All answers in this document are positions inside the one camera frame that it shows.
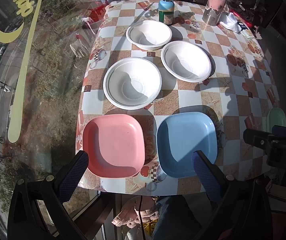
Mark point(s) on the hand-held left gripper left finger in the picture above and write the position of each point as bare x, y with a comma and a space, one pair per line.
72, 177

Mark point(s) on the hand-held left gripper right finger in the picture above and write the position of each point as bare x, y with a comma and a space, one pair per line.
205, 175

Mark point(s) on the green square plate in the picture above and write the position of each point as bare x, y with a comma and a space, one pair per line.
277, 118

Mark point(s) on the blue square plate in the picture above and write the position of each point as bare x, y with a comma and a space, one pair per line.
183, 140

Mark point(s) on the pink square plate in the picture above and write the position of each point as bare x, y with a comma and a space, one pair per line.
112, 145

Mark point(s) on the plain white bowl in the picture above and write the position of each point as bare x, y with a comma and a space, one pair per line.
186, 60

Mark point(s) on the checkered printed tablecloth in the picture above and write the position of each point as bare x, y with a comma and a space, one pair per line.
233, 100

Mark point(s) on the person's leg in jeans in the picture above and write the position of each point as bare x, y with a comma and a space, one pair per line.
180, 217

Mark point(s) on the pale green packet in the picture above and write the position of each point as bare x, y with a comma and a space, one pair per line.
248, 34

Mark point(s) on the long yellow window decal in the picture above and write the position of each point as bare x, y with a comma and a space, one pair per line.
24, 80

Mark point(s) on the dark blue packet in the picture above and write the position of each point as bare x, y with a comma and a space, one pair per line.
242, 25

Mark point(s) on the white cloth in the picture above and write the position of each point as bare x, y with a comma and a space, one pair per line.
231, 21

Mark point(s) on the red box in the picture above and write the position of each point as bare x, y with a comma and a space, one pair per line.
243, 15

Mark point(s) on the black bag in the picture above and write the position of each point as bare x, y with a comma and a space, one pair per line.
258, 2

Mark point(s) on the pink peeling metal flask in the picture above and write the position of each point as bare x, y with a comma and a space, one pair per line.
215, 2

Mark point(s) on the green capped bottle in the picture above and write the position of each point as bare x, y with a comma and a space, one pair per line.
166, 10

